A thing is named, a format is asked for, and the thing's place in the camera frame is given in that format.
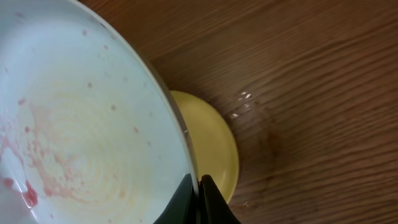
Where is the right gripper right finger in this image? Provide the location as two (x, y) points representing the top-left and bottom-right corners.
(199, 175), (241, 224)

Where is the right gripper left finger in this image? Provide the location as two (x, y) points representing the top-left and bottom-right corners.
(154, 174), (197, 224)

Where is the yellow-green plate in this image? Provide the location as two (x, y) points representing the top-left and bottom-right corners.
(171, 91), (239, 203)

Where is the light blue plate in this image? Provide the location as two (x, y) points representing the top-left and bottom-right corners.
(1, 0), (198, 223)

